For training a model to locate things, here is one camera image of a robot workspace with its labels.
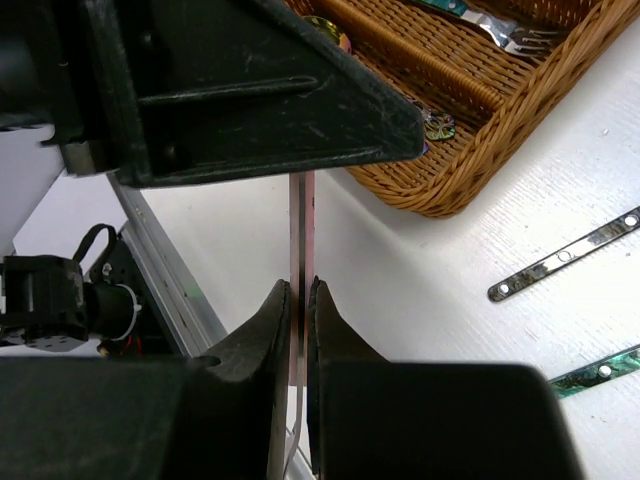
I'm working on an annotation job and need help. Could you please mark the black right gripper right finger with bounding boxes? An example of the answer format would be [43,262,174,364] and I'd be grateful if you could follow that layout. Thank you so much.
[307,280,583,479]

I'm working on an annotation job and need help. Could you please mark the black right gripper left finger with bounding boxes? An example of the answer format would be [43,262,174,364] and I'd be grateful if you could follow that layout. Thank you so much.
[1,280,291,479]

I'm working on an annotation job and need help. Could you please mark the iridescent ornate handle spoon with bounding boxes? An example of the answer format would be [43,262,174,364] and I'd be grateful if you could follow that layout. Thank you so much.
[303,15,456,153]

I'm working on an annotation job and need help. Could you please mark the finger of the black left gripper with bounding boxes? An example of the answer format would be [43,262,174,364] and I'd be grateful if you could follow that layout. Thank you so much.
[80,1,424,188]

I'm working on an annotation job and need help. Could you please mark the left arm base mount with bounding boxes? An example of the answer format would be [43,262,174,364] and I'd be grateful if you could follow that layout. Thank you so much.
[1,224,177,357]

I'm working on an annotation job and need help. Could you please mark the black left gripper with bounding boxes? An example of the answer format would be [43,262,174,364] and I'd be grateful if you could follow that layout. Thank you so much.
[1,1,119,175]

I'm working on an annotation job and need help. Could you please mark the wicker cutlery tray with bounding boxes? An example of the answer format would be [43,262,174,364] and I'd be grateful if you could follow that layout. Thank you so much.
[291,1,639,218]

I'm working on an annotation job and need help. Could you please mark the teal handle fork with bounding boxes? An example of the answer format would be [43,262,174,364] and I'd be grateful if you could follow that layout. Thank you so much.
[413,0,568,58]

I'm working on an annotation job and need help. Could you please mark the dark handle knife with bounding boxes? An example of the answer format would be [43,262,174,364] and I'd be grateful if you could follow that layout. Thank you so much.
[487,206,639,303]

